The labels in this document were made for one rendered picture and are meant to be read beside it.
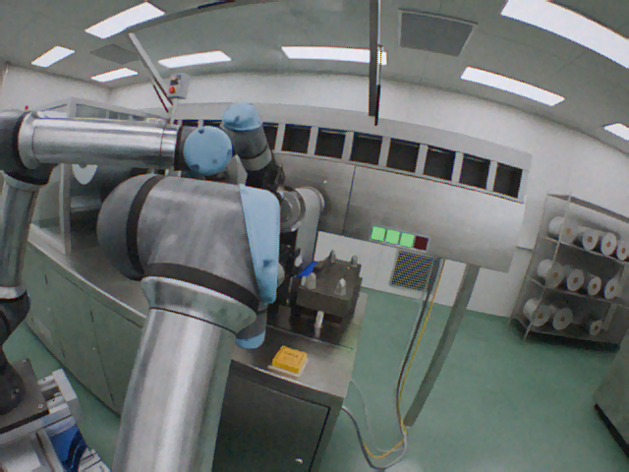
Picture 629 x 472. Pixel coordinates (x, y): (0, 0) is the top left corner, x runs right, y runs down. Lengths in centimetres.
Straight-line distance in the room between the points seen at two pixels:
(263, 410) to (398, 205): 87
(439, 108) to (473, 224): 263
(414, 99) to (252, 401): 347
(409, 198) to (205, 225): 95
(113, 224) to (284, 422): 71
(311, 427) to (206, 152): 72
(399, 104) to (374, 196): 259
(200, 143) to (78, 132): 20
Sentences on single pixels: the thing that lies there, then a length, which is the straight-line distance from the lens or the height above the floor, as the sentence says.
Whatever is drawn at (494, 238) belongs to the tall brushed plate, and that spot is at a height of 127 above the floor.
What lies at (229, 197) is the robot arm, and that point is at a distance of 25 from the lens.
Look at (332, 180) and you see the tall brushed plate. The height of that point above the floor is 136.
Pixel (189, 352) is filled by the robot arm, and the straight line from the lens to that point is 22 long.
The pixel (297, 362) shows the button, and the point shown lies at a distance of 70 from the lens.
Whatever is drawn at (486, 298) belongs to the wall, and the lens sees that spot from 397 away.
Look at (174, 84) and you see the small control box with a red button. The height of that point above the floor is 166.
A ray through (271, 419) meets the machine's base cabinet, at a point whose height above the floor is 69.
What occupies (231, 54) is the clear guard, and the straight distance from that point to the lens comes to 121.
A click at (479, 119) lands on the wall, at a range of 376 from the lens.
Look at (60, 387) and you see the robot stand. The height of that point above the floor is 77.
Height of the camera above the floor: 136
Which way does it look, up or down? 12 degrees down
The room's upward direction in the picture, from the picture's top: 10 degrees clockwise
